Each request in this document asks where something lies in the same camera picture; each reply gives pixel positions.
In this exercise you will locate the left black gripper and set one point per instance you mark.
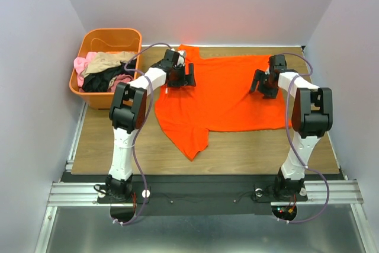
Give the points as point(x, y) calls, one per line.
point(183, 78)

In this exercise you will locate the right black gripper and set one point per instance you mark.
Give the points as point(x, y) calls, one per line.
point(263, 85)

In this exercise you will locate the orange t shirt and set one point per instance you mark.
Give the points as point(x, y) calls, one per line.
point(220, 102)

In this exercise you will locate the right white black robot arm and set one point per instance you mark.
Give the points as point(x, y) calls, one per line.
point(308, 116)

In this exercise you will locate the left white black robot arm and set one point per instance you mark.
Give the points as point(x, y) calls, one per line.
point(128, 113)

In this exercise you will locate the dusty pink garment in basket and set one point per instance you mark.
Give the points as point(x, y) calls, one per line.
point(123, 78)

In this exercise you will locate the orange plastic laundry basket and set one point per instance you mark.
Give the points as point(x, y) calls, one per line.
point(109, 40)

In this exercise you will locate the beige garment in basket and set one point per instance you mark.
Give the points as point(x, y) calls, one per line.
point(103, 61)

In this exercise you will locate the black garment in basket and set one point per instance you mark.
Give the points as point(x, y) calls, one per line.
point(98, 82)

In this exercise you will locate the light pink garment in basket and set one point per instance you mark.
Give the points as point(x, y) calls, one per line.
point(80, 64)

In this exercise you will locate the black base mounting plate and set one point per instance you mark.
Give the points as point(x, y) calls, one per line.
point(186, 195)

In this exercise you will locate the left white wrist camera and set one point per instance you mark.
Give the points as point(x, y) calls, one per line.
point(179, 58)

